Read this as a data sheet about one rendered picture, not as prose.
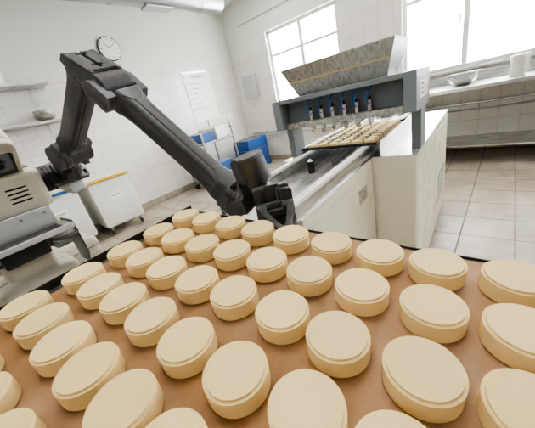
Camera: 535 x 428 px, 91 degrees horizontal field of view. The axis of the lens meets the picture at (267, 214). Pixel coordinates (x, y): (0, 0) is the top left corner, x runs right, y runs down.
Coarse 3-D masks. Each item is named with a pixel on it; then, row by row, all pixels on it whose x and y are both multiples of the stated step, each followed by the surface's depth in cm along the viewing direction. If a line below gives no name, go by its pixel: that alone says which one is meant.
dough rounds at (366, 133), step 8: (392, 120) 163; (344, 128) 175; (352, 128) 168; (360, 128) 164; (368, 128) 156; (376, 128) 148; (384, 128) 144; (392, 128) 149; (328, 136) 160; (336, 136) 154; (344, 136) 149; (352, 136) 143; (360, 136) 138; (368, 136) 137; (376, 136) 130; (384, 136) 135; (312, 144) 146; (320, 144) 141; (328, 144) 144; (336, 144) 137; (344, 144) 133
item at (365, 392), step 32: (288, 256) 35; (352, 256) 32; (64, 288) 37; (288, 288) 29; (96, 320) 30; (224, 320) 26; (384, 320) 23; (480, 320) 22; (0, 352) 28; (128, 352) 25; (288, 352) 22; (480, 352) 20; (32, 384) 23; (160, 384) 21; (192, 384) 21; (352, 384) 19; (480, 384) 18; (64, 416) 20; (256, 416) 18; (352, 416) 17
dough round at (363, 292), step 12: (348, 276) 26; (360, 276) 26; (372, 276) 26; (336, 288) 26; (348, 288) 25; (360, 288) 25; (372, 288) 24; (384, 288) 24; (336, 300) 26; (348, 300) 24; (360, 300) 23; (372, 300) 23; (384, 300) 24; (348, 312) 25; (360, 312) 24; (372, 312) 24
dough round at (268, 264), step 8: (264, 248) 34; (272, 248) 33; (248, 256) 33; (256, 256) 32; (264, 256) 32; (272, 256) 32; (280, 256) 31; (248, 264) 31; (256, 264) 31; (264, 264) 31; (272, 264) 30; (280, 264) 30; (248, 272) 32; (256, 272) 30; (264, 272) 30; (272, 272) 30; (280, 272) 30; (256, 280) 31; (264, 280) 30; (272, 280) 30
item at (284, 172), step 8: (376, 120) 224; (312, 152) 141; (320, 152) 149; (328, 152) 157; (296, 160) 130; (304, 160) 136; (280, 168) 121; (288, 168) 125; (296, 168) 131; (272, 176) 115; (280, 176) 120; (288, 176) 125
